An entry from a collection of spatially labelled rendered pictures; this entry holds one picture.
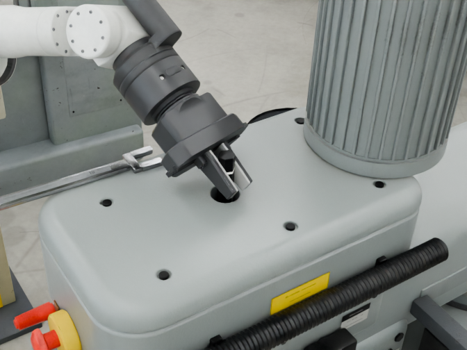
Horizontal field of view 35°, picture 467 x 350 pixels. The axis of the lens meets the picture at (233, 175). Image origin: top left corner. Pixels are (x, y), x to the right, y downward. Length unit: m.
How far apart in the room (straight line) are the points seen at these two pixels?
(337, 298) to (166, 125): 0.30
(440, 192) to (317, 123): 0.29
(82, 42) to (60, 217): 0.21
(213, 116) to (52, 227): 0.24
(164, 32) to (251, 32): 4.58
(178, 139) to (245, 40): 4.51
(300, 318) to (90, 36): 0.42
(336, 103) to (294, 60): 4.22
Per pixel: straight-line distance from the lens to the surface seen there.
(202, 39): 5.38
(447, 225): 1.17
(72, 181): 0.95
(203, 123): 0.91
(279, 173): 0.98
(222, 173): 0.90
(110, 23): 0.92
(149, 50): 0.92
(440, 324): 1.18
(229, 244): 0.87
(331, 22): 0.93
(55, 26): 1.01
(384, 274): 0.98
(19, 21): 1.04
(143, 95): 0.91
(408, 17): 0.87
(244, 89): 4.80
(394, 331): 1.21
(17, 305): 3.40
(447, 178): 1.25
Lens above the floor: 2.48
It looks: 38 degrees down
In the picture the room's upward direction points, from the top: 3 degrees clockwise
